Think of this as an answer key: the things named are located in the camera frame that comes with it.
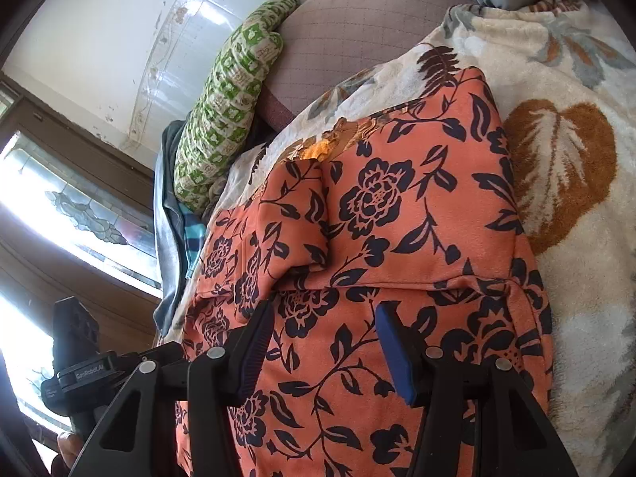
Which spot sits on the green patterned pillow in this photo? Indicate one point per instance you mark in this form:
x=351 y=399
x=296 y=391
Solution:
x=228 y=94

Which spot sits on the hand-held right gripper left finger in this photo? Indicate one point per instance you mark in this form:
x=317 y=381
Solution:
x=261 y=343

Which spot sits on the cream leaf print fleece blanket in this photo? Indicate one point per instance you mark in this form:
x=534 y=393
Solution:
x=561 y=169

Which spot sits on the dark grey cloth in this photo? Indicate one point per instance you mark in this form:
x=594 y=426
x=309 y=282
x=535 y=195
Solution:
x=166 y=218

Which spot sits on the orange floral garment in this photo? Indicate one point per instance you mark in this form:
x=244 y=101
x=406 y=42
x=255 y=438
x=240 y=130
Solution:
x=377 y=218

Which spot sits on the stained glass window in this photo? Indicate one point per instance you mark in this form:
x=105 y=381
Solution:
x=69 y=208

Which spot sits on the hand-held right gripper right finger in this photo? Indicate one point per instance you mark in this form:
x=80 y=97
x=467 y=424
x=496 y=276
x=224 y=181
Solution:
x=395 y=353

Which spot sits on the person's left hand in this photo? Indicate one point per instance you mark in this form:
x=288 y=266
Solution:
x=68 y=449

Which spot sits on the teal striped cloth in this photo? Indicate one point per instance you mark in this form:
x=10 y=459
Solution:
x=194 y=238

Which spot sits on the pink quilted mattress cover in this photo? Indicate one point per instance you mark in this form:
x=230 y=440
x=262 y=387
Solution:
x=362 y=25

